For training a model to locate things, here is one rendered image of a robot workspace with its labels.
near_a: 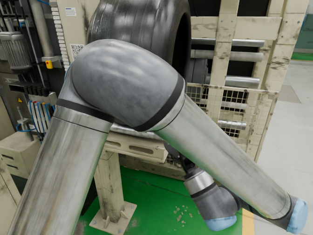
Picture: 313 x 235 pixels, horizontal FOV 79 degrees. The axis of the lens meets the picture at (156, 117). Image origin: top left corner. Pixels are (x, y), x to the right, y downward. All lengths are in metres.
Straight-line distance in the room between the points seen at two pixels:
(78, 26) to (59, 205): 0.72
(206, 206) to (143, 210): 1.10
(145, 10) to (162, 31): 0.08
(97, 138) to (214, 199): 0.40
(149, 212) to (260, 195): 1.27
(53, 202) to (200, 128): 0.27
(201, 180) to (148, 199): 1.16
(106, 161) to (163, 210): 0.71
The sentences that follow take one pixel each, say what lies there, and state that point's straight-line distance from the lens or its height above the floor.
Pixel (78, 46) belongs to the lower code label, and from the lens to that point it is 0.96.
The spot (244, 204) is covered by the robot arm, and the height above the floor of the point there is 0.86.
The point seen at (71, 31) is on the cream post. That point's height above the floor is 1.31.
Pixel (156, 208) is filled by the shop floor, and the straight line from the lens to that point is 1.70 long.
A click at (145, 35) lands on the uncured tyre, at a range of 0.61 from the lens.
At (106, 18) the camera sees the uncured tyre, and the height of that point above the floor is 1.36.
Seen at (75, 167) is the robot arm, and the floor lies 1.13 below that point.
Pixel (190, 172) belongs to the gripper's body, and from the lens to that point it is 0.63.
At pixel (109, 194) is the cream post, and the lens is 1.40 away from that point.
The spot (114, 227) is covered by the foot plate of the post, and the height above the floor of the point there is 0.01.
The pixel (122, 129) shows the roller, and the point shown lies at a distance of 0.89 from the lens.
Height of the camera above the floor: 1.37
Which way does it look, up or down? 28 degrees down
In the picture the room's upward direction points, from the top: straight up
